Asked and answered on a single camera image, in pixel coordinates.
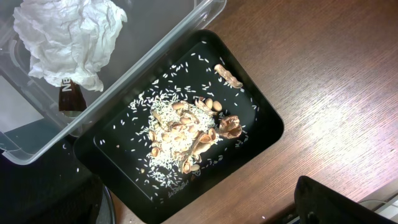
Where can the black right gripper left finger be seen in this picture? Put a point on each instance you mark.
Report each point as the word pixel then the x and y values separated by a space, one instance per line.
pixel 56 188

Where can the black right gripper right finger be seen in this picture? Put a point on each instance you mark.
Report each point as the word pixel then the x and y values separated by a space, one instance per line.
pixel 317 204

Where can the white napkin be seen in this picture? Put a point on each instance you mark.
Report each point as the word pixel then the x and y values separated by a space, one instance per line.
pixel 69 39

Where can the food scraps and rice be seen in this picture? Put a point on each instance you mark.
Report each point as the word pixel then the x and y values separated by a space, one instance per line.
pixel 182 123

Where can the black round tray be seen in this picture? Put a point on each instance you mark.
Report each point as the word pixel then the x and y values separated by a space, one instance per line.
pixel 107 214

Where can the clear plastic bin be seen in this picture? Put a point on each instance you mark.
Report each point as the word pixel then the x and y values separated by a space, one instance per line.
pixel 31 122

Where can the brown wrapper in bin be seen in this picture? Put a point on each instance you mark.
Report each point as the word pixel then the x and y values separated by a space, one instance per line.
pixel 71 101

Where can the black rectangular tray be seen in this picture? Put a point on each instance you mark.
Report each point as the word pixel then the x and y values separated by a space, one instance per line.
pixel 262 134

